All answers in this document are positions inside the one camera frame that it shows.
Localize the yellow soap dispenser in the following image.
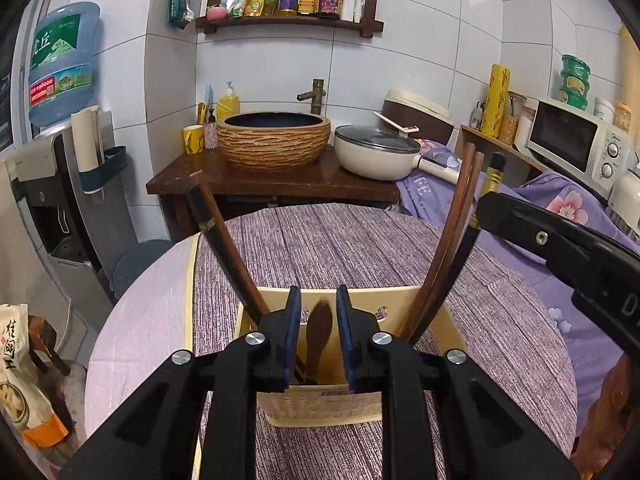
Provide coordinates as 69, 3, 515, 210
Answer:
215, 81, 241, 117

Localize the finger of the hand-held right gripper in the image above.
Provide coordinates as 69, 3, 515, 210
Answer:
475, 192, 640, 307

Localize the blue water jug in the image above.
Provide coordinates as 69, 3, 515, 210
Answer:
27, 1, 101, 129

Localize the black chopstick gold band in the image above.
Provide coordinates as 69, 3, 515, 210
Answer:
414, 151, 506, 347

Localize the small wooden stool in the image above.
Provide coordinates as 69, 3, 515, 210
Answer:
27, 314, 72, 377

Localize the patterned pump bottle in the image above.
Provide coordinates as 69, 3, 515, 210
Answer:
203, 108, 221, 150

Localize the glossy brown wooden object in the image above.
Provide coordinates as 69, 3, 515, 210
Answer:
569, 349, 640, 480

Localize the printed snack bag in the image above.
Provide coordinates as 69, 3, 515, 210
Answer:
0, 303, 69, 449

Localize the brown wooden chopstick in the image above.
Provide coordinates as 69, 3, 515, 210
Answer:
400, 142, 476, 347
185, 180, 268, 328
406, 152, 485, 348
192, 181, 272, 327

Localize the ribbed brown wash basin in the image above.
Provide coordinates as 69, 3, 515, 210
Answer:
215, 111, 332, 170

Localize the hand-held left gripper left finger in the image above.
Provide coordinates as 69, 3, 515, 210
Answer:
60, 285, 303, 480

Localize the dark wooden counter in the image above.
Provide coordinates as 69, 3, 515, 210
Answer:
145, 147, 401, 242

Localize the white lidded jar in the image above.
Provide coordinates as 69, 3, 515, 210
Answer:
514, 104, 539, 149

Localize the orange lid jar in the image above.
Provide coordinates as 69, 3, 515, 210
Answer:
613, 101, 632, 134

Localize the white kettle chrome handle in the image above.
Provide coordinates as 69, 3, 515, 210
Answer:
607, 167, 640, 242

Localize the bronze faucet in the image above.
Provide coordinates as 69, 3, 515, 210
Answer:
296, 78, 329, 115

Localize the brown white rice cooker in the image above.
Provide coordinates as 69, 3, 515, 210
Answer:
380, 88, 455, 146

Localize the dark teal wall holder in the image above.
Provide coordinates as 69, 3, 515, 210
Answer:
79, 145, 129, 196

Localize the light wooden shelf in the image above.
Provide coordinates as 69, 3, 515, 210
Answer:
457, 124, 549, 177

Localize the cream plastic utensil holder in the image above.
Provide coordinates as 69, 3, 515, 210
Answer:
233, 284, 469, 429

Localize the purple striped tablecloth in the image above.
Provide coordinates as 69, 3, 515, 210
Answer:
192, 203, 579, 480

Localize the white microwave oven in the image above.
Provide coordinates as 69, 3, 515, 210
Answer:
527, 95, 636, 197

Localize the purple floral sheet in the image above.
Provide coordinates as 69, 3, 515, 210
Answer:
397, 137, 640, 442

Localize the white rice paddle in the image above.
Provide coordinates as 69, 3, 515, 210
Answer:
373, 111, 420, 134

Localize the glass storage jar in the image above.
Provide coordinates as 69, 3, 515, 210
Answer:
499, 92, 524, 146

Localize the white frying pan with lid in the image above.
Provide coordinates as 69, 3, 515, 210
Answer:
333, 124, 459, 186

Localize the yellow mug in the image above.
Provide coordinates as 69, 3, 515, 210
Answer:
182, 123, 205, 156

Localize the green hanging packet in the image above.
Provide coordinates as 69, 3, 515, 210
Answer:
168, 0, 195, 30

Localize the yellow patterned roll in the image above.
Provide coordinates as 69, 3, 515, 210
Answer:
479, 63, 510, 139

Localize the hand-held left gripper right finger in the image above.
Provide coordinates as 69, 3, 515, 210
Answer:
335, 284, 582, 480

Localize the grey water dispenser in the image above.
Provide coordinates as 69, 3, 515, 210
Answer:
4, 125, 117, 312

